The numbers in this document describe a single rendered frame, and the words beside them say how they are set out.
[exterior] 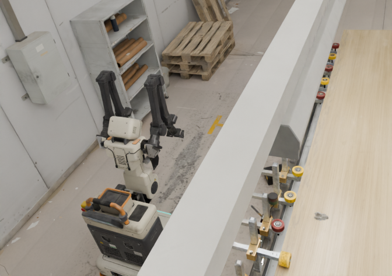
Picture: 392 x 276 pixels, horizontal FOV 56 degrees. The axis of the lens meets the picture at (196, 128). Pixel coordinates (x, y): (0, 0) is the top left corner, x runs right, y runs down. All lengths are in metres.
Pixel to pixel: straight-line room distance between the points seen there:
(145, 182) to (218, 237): 2.51
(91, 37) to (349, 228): 3.28
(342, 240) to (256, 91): 1.81
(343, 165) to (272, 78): 2.16
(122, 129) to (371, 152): 1.78
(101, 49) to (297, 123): 3.84
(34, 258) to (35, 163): 0.98
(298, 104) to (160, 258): 0.45
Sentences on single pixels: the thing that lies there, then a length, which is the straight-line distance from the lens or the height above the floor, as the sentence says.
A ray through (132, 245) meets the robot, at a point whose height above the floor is 0.59.
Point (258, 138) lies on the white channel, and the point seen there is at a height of 2.46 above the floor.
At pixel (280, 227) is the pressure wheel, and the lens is 2.40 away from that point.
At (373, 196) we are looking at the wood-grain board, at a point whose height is 0.90.
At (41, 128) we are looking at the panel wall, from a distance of 4.30.
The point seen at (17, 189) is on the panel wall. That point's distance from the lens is 4.25.
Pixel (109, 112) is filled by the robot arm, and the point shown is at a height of 1.34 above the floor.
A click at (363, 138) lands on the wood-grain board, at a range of 3.06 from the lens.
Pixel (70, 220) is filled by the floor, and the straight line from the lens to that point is 4.17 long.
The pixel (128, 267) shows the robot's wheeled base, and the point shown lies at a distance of 3.20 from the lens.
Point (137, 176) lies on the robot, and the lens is 2.93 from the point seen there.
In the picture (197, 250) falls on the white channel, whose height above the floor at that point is 2.46.
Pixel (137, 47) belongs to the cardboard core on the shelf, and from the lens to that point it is 4.88.
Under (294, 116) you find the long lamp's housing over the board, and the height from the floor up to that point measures 2.37.
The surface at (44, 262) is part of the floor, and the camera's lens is 3.96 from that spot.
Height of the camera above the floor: 2.81
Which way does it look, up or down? 36 degrees down
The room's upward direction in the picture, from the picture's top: 12 degrees counter-clockwise
